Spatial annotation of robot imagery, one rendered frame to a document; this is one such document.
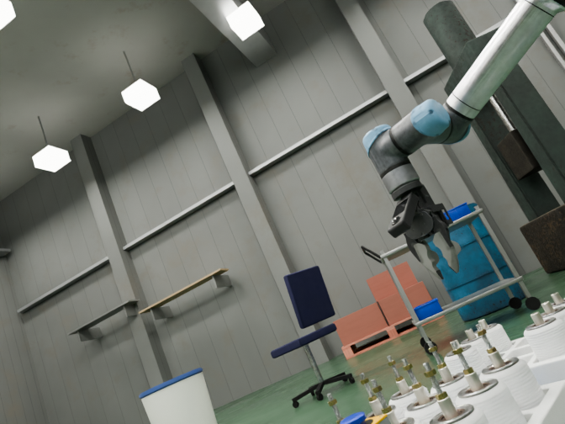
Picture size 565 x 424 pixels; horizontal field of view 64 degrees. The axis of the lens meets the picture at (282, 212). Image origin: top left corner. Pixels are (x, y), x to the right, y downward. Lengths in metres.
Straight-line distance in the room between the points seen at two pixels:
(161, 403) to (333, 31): 6.96
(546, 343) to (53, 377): 10.48
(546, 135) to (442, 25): 1.81
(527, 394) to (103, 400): 9.63
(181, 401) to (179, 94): 7.23
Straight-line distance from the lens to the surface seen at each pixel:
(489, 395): 0.90
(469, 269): 4.35
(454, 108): 1.10
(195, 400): 3.40
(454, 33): 5.98
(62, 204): 11.04
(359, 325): 6.14
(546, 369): 1.28
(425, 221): 1.01
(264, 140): 8.39
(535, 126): 5.26
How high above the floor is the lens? 0.46
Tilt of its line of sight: 15 degrees up
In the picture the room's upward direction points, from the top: 24 degrees counter-clockwise
